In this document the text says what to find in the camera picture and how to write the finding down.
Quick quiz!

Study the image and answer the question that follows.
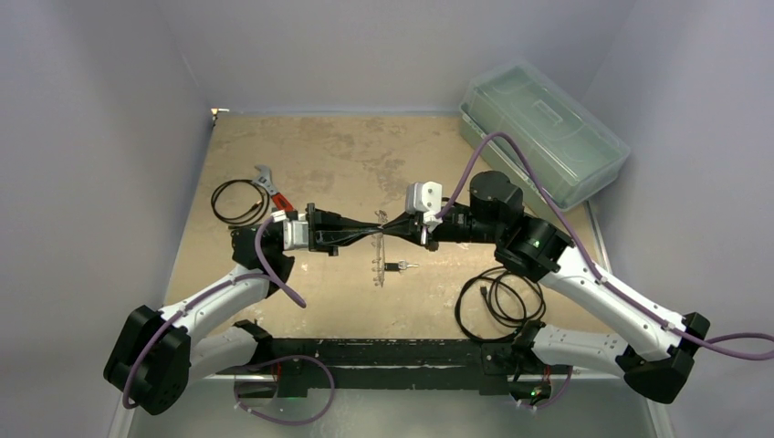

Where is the large metal key organizer ring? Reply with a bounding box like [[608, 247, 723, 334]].
[[367, 209, 392, 287]]

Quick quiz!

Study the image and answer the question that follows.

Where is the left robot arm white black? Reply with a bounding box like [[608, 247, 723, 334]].
[[103, 204, 385, 415]]

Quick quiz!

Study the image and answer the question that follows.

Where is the red adjustable wrench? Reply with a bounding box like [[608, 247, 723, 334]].
[[253, 164, 296, 212]]

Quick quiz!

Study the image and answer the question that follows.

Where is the clear plastic storage box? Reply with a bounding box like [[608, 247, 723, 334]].
[[460, 59, 631, 211]]

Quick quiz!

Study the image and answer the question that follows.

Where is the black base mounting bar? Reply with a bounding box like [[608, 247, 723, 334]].
[[234, 320, 567, 404]]

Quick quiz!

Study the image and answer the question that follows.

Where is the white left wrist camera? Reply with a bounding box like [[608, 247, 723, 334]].
[[270, 211, 309, 251]]

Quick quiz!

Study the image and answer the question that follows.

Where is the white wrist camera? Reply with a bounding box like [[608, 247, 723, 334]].
[[270, 211, 309, 251], [404, 182, 444, 232]]

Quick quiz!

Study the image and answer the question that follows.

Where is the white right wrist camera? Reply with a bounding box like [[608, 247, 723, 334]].
[[404, 182, 444, 232]]

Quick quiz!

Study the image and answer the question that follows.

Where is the black coiled cable right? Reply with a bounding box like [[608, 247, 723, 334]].
[[455, 266, 549, 343]]

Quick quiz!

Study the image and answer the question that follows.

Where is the black coiled cable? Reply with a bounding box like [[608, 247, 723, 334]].
[[210, 178, 271, 226], [455, 266, 549, 343]]

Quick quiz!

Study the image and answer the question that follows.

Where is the black coiled cable left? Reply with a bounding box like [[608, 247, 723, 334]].
[[210, 178, 271, 226]]

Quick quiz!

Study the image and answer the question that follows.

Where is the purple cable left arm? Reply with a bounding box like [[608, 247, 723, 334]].
[[120, 217, 309, 409]]

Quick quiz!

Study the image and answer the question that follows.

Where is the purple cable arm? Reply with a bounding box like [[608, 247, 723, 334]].
[[434, 131, 774, 362], [120, 217, 309, 409]]

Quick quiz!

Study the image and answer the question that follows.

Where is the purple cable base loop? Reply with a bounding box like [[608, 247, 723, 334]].
[[233, 354, 337, 427]]

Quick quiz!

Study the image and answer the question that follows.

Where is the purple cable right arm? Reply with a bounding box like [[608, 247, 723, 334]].
[[434, 131, 774, 362]]

